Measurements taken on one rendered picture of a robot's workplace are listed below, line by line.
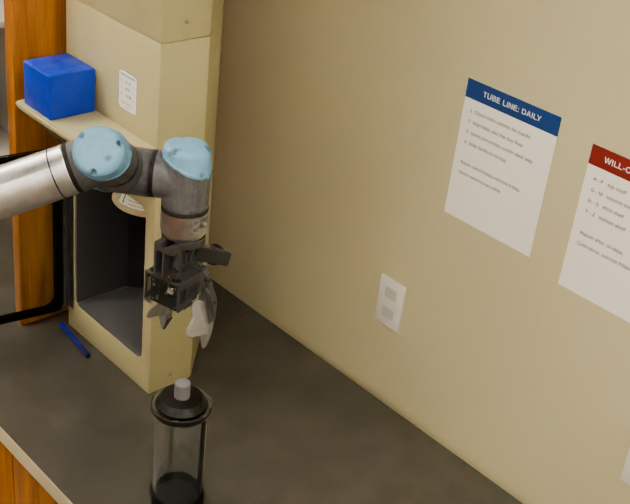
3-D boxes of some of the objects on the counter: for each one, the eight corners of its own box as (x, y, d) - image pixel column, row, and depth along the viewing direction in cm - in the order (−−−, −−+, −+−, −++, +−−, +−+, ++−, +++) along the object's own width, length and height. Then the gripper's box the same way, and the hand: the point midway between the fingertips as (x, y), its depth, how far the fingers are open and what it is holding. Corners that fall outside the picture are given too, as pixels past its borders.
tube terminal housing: (157, 292, 265) (170, -20, 227) (241, 356, 245) (269, 26, 207) (67, 323, 249) (64, -7, 211) (148, 394, 229) (161, 45, 192)
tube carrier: (217, 491, 204) (224, 400, 194) (180, 523, 196) (186, 429, 185) (172, 466, 209) (177, 376, 198) (135, 496, 200) (138, 404, 190)
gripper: (128, 228, 172) (126, 338, 182) (199, 259, 166) (192, 371, 176) (163, 210, 179) (159, 317, 189) (232, 239, 173) (224, 348, 183)
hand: (186, 331), depth 184 cm, fingers open, 8 cm apart
